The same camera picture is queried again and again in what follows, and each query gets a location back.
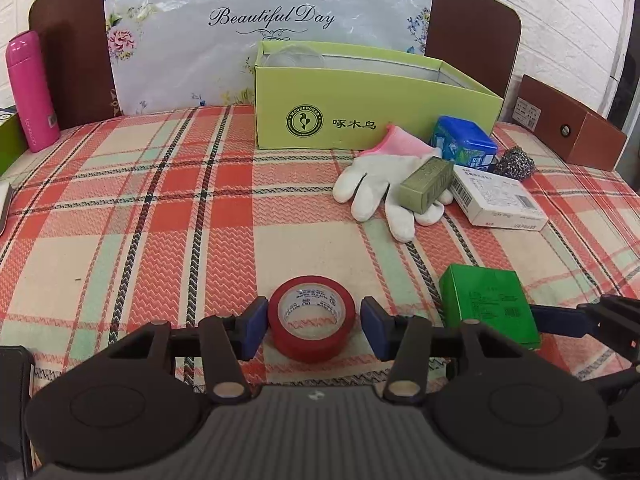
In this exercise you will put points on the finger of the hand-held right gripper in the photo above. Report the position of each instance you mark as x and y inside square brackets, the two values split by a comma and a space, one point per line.
[557, 320]

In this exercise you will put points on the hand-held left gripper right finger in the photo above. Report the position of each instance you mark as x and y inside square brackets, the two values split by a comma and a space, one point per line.
[372, 327]

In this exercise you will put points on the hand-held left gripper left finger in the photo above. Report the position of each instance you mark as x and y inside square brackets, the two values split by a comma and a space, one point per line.
[256, 327]

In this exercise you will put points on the red tape roll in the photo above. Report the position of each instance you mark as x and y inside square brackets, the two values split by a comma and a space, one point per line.
[320, 345]

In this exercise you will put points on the green carton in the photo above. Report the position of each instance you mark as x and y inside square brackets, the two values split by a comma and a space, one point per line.
[487, 300]

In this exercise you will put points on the white glove pink cuff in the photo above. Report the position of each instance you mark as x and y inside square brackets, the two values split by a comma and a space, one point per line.
[372, 180]

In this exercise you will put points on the light green cardboard box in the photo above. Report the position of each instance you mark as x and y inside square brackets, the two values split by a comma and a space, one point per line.
[350, 115]

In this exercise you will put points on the clear plastic cup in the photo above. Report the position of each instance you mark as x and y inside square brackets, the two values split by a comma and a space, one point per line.
[292, 56]

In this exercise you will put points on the white medicine box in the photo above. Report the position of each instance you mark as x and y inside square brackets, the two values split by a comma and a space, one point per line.
[500, 200]

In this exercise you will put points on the olive gold carton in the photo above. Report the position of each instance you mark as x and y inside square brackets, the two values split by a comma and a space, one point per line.
[425, 185]

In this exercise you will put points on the plaid blanket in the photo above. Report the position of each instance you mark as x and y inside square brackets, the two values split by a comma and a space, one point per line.
[150, 210]

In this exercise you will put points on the steel wool scourer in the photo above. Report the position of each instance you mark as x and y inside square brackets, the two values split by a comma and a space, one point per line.
[515, 162]

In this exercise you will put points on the brown shoe box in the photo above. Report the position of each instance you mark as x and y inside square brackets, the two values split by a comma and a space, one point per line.
[565, 125]

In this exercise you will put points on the blue tissue packet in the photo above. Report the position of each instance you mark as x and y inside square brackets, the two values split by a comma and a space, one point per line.
[462, 142]

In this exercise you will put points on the smartphone with red screen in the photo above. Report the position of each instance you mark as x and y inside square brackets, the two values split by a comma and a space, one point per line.
[12, 410]

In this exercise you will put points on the floral plastic bag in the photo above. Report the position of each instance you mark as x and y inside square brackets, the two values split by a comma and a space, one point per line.
[200, 60]

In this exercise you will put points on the brown wooden headboard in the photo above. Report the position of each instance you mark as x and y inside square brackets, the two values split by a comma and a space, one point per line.
[470, 35]

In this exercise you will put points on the dark green cardboard tray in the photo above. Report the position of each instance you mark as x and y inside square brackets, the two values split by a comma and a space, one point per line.
[11, 142]

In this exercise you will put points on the pink thermos bottle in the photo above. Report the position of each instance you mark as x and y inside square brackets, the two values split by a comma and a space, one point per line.
[32, 95]

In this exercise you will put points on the white round-marked gadget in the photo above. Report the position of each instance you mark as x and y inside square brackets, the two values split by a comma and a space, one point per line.
[6, 112]

